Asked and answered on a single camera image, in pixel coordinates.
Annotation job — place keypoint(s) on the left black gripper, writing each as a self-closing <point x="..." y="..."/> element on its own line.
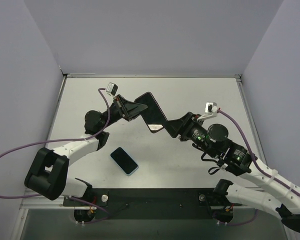
<point x="122" y="107"/>

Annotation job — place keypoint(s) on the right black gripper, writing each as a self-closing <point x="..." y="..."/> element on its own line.
<point x="185" y="127"/>

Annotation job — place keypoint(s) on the black phone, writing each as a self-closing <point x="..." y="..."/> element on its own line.
<point x="153" y="115"/>

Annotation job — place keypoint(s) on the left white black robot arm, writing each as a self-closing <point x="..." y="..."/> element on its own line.
<point x="48" y="174"/>

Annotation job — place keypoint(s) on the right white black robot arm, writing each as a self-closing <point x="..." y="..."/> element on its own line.
<point x="280" y="197"/>

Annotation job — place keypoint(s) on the phone in light blue case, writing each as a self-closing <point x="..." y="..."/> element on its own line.
<point x="124" y="161"/>

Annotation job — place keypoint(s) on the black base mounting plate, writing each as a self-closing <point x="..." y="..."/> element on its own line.
<point x="148" y="204"/>

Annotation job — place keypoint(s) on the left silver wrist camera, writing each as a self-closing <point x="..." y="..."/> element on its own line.
<point x="111" y="89"/>

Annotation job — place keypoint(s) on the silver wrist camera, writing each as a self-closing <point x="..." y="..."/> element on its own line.
<point x="111" y="89"/>
<point x="211" y="111"/>

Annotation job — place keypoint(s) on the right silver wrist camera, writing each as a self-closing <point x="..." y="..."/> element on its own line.
<point x="211" y="111"/>

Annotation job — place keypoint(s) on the aluminium table frame rail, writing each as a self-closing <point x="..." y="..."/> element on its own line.
<point x="164" y="162"/>

